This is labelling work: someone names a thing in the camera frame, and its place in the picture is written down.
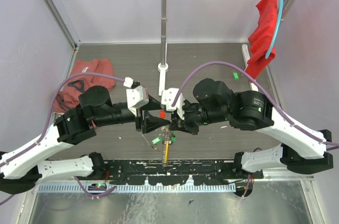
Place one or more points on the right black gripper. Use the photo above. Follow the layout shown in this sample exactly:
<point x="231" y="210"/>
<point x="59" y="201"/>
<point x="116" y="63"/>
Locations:
<point x="185" y="124"/>

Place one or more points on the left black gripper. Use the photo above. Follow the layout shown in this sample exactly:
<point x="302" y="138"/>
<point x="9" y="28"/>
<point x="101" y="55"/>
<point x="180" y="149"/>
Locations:
<point x="151" y="123"/>

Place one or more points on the metal keyring with yellow grip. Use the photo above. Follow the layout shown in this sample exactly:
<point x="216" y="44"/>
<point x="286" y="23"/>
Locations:
<point x="167" y="140"/>

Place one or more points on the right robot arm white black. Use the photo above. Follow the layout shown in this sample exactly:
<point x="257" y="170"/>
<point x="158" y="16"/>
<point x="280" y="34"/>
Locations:
<point x="300" y="150"/>

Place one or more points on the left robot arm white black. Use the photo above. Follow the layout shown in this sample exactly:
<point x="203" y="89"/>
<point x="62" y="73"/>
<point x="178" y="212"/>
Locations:
<point x="24" y="168"/>

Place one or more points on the red key tag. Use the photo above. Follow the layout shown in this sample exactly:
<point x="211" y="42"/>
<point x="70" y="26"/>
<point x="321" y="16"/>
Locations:
<point x="162" y="114"/>

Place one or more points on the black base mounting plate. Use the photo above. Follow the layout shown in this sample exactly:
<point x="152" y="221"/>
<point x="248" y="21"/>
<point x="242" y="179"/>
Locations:
<point x="203" y="172"/>

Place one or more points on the dusty pink folded shirt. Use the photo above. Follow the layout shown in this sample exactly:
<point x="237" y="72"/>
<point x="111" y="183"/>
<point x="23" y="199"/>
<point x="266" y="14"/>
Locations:
<point x="67" y="98"/>

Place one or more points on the small green-lit circuit board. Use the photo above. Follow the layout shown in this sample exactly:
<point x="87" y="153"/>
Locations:
<point x="98" y="186"/>

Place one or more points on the red hanging cloth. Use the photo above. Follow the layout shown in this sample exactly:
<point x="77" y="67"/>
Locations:
<point x="261" y="38"/>

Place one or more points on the light blue hanger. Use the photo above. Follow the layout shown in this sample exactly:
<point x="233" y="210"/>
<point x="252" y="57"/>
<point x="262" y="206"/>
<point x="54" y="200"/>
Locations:
<point x="277" y="26"/>

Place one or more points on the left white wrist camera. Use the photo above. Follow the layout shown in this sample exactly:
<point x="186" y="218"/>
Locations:
<point x="137" y="95"/>

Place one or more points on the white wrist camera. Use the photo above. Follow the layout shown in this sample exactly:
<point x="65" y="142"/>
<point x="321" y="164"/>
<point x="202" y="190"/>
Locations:
<point x="137" y="95"/>
<point x="167" y="98"/>

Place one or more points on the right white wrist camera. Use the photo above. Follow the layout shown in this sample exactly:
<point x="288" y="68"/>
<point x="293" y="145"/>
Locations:
<point x="167" y="98"/>

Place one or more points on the white slotted cable duct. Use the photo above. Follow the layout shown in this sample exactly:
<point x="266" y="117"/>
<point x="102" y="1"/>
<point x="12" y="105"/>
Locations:
<point x="74" y="187"/>

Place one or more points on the aluminium frame post left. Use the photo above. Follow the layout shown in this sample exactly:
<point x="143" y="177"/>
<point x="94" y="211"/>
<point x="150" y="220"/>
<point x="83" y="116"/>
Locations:
<point x="58" y="12"/>

